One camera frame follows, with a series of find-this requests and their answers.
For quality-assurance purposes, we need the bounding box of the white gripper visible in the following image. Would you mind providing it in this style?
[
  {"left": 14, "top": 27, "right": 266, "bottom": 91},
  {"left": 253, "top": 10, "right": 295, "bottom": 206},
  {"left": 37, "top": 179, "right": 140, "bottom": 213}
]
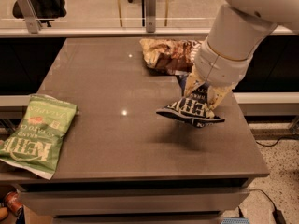
[{"left": 183, "top": 40, "right": 251, "bottom": 110}]

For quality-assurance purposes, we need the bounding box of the blue Kettle chip bag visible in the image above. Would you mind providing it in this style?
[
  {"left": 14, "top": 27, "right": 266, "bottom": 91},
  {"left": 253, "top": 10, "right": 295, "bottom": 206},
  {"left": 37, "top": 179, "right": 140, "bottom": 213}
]
[{"left": 156, "top": 82, "right": 225, "bottom": 128}]

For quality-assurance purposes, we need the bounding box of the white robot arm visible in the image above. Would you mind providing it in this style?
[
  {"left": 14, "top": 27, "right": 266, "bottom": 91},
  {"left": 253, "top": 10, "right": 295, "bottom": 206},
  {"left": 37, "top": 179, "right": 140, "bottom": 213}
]
[{"left": 184, "top": 0, "right": 299, "bottom": 108}]

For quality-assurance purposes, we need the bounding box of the brown and cream chip bag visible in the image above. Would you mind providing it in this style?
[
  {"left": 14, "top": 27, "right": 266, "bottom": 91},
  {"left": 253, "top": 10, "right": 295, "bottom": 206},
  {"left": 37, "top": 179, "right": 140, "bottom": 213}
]
[{"left": 139, "top": 38, "right": 202, "bottom": 75}]

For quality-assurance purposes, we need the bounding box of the black chair with bag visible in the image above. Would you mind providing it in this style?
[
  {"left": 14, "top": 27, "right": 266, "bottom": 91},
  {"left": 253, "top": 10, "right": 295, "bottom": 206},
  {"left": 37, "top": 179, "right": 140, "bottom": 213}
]
[{"left": 12, "top": 0, "right": 67, "bottom": 28}]

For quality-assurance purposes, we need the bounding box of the green jalapeno Kettle chip bag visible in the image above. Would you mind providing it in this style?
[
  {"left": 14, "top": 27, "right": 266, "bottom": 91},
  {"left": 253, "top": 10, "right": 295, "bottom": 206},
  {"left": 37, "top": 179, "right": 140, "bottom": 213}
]
[{"left": 0, "top": 94, "right": 77, "bottom": 180}]

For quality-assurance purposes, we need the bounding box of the grey drawer cabinet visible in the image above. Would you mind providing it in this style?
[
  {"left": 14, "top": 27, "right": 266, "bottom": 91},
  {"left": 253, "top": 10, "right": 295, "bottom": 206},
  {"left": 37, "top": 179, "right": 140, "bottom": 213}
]
[{"left": 16, "top": 179, "right": 249, "bottom": 224}]

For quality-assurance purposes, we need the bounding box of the glass railing panel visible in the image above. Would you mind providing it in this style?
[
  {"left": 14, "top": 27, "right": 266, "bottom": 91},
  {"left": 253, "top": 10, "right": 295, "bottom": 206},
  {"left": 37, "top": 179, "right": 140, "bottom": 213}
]
[{"left": 0, "top": 0, "right": 225, "bottom": 29}]

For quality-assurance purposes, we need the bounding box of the red soda can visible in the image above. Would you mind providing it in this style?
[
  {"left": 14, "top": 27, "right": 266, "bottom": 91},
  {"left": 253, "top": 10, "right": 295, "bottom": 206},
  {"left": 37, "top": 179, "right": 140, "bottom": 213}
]
[{"left": 4, "top": 191, "right": 23, "bottom": 217}]

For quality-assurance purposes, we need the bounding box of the middle metal railing bracket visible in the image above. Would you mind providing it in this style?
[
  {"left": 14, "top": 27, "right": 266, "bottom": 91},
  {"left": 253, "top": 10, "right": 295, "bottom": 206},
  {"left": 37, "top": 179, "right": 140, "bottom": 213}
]
[{"left": 145, "top": 0, "right": 156, "bottom": 33}]

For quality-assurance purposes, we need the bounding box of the metal railing bracket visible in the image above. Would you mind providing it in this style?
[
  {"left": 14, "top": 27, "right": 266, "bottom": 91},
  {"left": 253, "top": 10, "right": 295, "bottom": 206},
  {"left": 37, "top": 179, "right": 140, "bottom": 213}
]
[
  {"left": 17, "top": 0, "right": 41, "bottom": 34},
  {"left": 145, "top": 0, "right": 156, "bottom": 33}
]

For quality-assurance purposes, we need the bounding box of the black power cable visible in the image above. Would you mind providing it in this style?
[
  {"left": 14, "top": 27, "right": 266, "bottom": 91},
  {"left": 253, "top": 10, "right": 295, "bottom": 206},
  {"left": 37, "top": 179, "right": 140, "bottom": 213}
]
[{"left": 248, "top": 135, "right": 299, "bottom": 224}]

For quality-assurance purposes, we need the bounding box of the left metal railing bracket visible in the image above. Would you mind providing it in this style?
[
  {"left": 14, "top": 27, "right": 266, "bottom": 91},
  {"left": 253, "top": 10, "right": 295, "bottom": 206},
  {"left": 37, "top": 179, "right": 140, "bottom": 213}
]
[{"left": 17, "top": 0, "right": 41, "bottom": 34}]

